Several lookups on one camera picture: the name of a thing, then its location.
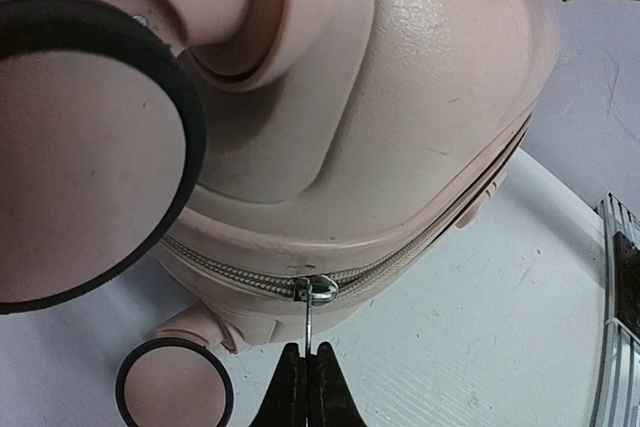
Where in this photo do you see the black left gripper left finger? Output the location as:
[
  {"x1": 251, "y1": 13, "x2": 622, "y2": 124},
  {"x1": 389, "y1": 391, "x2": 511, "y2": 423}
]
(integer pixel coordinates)
[{"x1": 252, "y1": 343, "x2": 307, "y2": 427}]

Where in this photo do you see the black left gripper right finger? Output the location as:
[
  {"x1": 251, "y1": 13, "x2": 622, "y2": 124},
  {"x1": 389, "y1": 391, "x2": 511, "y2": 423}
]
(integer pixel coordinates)
[{"x1": 308, "y1": 342, "x2": 366, "y2": 427}]

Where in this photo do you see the pink hard-shell suitcase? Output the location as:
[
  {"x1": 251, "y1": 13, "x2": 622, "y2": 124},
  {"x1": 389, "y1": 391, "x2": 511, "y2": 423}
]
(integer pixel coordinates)
[{"x1": 1, "y1": 0, "x2": 558, "y2": 426}]

